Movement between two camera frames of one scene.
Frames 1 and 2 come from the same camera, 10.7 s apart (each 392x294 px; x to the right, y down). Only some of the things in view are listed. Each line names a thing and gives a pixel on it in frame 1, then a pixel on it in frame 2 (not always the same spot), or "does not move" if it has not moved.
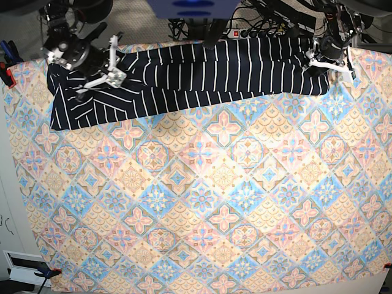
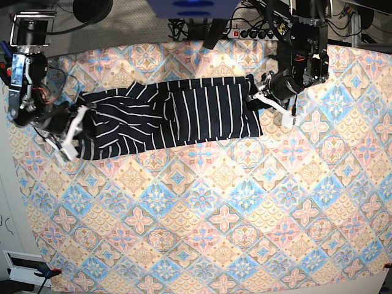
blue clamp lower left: (46, 273) does not move
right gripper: (331, 48) to (281, 86)
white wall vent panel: (21, 267) does not move
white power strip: (235, 33) does not move
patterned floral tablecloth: (280, 195) does not move
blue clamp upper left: (11, 57) does not move
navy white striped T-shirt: (183, 79) to (169, 110)
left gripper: (78, 54) to (56, 119)
